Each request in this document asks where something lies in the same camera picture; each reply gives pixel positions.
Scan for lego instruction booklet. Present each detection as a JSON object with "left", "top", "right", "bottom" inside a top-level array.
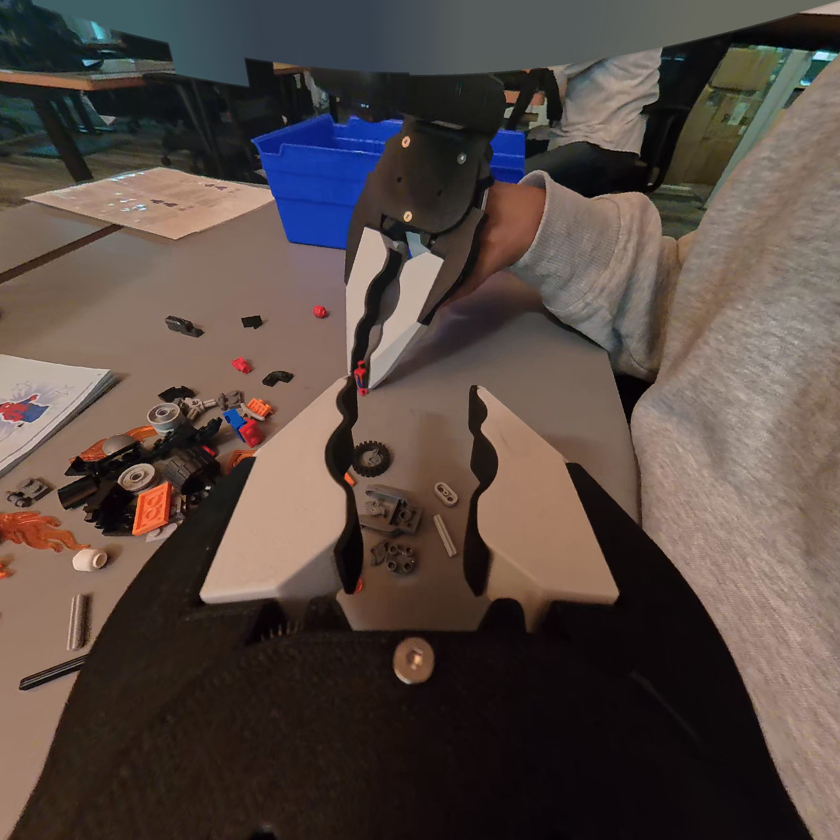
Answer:
[{"left": 0, "top": 354, "right": 120, "bottom": 476}]

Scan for blue plastic bin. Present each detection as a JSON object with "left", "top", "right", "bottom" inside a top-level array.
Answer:
[{"left": 251, "top": 113, "right": 526, "bottom": 250}]

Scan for pile of lego pieces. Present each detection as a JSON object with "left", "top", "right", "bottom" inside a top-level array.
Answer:
[{"left": 0, "top": 386, "right": 460, "bottom": 691}]

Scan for person's right hand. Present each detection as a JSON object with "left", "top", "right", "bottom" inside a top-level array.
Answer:
[{"left": 438, "top": 180, "right": 549, "bottom": 311}]

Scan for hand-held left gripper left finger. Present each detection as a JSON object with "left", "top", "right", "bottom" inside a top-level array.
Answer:
[{"left": 199, "top": 376, "right": 365, "bottom": 605}]

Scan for wooden top desk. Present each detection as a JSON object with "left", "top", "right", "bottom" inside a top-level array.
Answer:
[{"left": 0, "top": 66, "right": 148, "bottom": 185}]

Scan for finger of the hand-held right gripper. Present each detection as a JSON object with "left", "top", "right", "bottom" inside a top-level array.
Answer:
[
  {"left": 344, "top": 225, "right": 403, "bottom": 376},
  {"left": 366, "top": 251, "right": 445, "bottom": 389}
]

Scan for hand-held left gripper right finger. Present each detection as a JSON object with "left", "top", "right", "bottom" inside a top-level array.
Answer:
[{"left": 462, "top": 385, "right": 620, "bottom": 632}]

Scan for person's right forearm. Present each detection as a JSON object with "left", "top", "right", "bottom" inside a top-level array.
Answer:
[{"left": 508, "top": 171, "right": 691, "bottom": 383}]

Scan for cardboard boxes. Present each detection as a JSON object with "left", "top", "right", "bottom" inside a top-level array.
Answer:
[{"left": 663, "top": 46, "right": 788, "bottom": 191}]

